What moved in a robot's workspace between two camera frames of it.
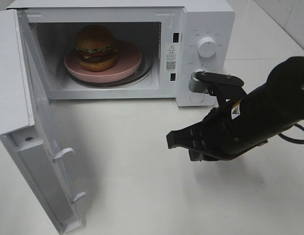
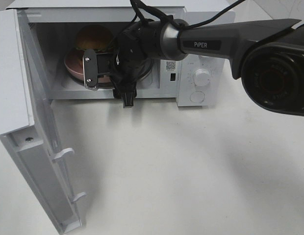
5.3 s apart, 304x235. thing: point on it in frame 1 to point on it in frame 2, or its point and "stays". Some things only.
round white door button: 196,97 stays
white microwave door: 26,127 stays
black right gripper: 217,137 to 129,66
